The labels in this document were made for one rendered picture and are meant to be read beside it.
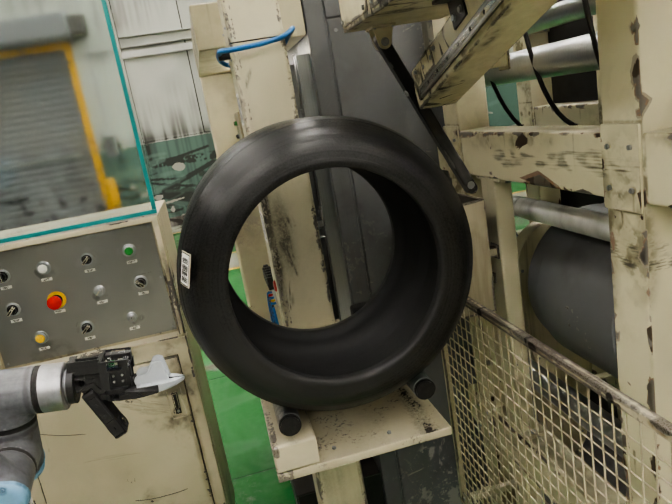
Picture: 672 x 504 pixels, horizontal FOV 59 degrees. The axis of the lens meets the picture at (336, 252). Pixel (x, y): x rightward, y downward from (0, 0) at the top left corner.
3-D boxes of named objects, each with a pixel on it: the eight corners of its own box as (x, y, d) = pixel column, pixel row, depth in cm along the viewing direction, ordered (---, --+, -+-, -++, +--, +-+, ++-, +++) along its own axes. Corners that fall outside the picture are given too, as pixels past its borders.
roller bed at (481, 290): (417, 302, 171) (402, 201, 164) (464, 291, 174) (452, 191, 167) (444, 324, 152) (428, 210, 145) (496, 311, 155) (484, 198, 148)
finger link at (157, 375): (181, 360, 115) (131, 366, 113) (184, 389, 116) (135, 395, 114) (182, 354, 118) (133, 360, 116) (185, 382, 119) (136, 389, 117)
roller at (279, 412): (257, 363, 148) (267, 348, 148) (273, 371, 150) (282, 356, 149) (274, 431, 115) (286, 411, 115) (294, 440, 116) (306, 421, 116)
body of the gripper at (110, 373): (130, 359, 112) (61, 367, 109) (135, 402, 114) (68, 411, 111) (134, 345, 119) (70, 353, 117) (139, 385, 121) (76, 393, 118)
